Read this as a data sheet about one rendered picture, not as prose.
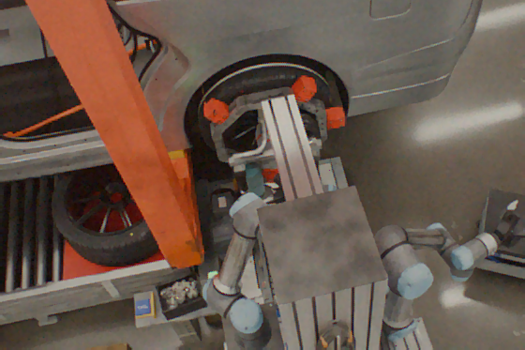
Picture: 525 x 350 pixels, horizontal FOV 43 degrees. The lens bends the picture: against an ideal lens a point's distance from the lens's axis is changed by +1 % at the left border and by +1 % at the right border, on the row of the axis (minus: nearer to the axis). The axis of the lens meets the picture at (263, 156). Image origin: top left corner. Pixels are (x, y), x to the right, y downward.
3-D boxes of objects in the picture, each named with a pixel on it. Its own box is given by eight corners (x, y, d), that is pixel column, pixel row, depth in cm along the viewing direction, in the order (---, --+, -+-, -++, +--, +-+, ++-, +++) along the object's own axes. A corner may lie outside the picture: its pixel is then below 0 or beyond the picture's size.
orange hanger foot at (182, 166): (190, 148, 355) (177, 110, 326) (202, 235, 326) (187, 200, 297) (160, 155, 355) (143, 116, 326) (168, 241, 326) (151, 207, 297)
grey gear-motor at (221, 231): (242, 199, 385) (233, 167, 356) (253, 264, 362) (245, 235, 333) (212, 205, 385) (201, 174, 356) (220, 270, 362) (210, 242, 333)
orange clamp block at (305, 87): (303, 90, 301) (314, 78, 295) (307, 103, 297) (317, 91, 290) (291, 87, 297) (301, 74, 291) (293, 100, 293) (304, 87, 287)
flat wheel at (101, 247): (158, 144, 389) (149, 121, 370) (202, 232, 354) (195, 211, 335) (52, 193, 378) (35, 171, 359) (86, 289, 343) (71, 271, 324)
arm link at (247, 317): (249, 346, 253) (245, 335, 241) (225, 323, 259) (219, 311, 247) (271, 324, 257) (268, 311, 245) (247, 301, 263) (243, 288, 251)
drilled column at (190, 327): (199, 323, 355) (184, 293, 320) (201, 341, 350) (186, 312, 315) (181, 327, 355) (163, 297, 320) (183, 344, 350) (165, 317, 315)
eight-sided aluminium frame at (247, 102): (325, 146, 340) (322, 79, 294) (328, 157, 336) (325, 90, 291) (221, 167, 339) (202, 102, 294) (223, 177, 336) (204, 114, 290)
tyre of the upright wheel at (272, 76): (297, 129, 367) (345, 46, 317) (306, 164, 354) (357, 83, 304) (182, 122, 345) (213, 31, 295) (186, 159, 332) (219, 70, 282)
